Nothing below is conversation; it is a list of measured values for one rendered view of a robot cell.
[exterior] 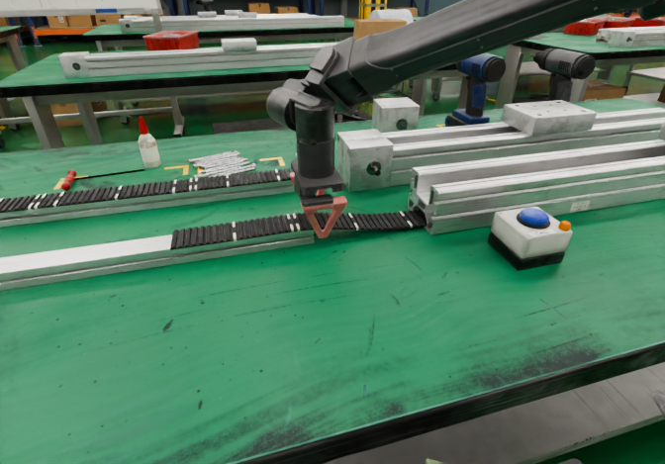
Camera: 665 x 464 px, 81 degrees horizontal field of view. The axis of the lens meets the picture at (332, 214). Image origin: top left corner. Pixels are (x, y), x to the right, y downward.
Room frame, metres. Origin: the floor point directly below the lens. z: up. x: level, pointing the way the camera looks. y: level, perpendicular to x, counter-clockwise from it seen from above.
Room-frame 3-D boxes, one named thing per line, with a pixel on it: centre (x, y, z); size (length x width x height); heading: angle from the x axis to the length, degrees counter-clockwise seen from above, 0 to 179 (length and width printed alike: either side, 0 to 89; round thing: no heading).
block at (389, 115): (1.03, -0.17, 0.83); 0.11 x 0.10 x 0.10; 11
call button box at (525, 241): (0.51, -0.30, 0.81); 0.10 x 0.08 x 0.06; 15
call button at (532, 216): (0.50, -0.31, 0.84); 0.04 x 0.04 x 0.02
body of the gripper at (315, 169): (0.55, 0.03, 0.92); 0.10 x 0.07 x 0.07; 15
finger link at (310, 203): (0.53, 0.02, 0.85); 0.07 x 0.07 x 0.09; 15
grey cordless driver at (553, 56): (1.10, -0.60, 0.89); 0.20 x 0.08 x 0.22; 17
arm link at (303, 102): (0.56, 0.03, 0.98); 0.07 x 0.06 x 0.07; 35
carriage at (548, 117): (0.88, -0.50, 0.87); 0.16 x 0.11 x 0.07; 105
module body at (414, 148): (0.88, -0.50, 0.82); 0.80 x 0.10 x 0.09; 105
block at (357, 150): (0.76, -0.07, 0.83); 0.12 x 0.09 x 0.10; 15
